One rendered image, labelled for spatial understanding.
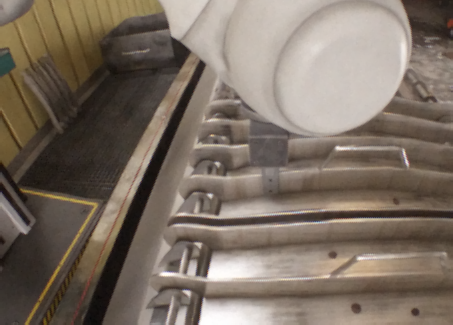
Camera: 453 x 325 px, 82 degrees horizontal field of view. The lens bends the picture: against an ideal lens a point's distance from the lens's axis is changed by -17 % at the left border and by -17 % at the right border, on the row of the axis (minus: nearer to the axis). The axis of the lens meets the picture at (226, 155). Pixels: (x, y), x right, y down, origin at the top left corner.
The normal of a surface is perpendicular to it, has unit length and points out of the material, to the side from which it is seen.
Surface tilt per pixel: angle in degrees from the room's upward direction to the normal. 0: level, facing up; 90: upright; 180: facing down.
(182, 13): 79
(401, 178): 90
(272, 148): 90
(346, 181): 90
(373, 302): 1
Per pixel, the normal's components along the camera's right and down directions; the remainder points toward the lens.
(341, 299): -0.17, -0.76
